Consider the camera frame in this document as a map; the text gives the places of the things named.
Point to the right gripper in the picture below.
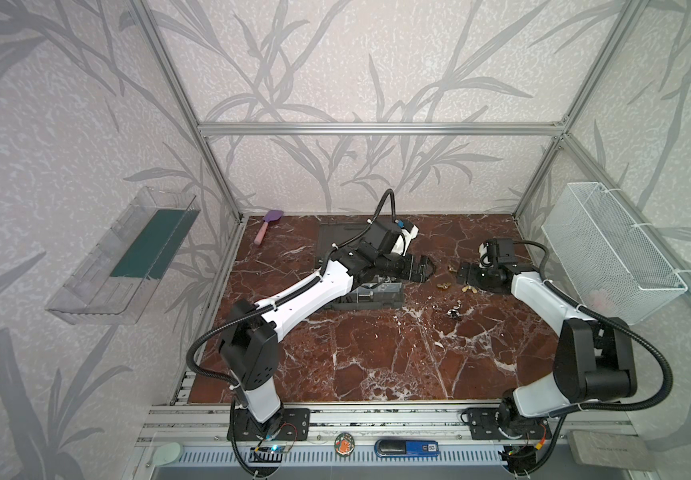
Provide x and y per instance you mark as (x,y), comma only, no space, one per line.
(474,278)

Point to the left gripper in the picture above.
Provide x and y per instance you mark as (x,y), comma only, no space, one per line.
(408,267)

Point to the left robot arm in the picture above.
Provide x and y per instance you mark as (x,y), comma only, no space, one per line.
(244,351)

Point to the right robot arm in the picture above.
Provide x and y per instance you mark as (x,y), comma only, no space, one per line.
(593,367)

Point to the grey plastic organizer box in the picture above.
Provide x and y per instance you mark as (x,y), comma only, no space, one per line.
(382,293)

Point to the purple pink brush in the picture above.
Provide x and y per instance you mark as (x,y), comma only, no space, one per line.
(271,217)

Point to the round orange badge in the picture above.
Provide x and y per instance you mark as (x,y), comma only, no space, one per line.
(344,444)

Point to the blue black usb device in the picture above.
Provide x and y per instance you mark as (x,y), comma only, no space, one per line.
(405,448)

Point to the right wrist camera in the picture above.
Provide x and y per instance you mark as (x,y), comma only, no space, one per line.
(497,252)

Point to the white wire mesh basket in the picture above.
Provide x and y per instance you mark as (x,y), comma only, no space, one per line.
(612,263)

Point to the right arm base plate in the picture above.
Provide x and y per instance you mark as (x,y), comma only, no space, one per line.
(490,423)

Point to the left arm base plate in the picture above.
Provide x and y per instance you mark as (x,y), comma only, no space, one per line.
(291,424)

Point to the aluminium frame crossbar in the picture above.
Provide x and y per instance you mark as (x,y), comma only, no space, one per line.
(216,129)

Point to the clear wall shelf tray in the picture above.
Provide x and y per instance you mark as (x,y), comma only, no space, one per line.
(117,280)

